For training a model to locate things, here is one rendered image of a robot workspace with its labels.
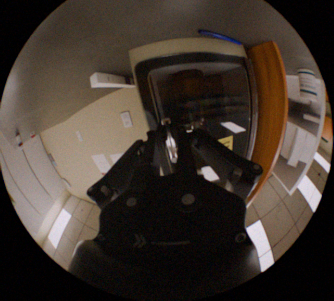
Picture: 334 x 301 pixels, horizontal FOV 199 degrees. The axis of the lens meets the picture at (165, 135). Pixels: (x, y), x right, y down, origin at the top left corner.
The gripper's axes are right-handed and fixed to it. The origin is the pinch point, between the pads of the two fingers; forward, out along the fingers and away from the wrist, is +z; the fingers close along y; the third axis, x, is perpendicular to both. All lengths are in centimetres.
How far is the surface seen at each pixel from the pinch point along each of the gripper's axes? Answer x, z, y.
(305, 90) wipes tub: 10, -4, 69
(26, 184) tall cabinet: -27, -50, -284
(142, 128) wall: -11, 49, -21
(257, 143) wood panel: -13.6, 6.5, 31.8
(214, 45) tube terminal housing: 18.0, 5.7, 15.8
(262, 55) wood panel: 16.8, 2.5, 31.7
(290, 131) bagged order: -34, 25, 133
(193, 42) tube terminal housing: 18.8, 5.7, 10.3
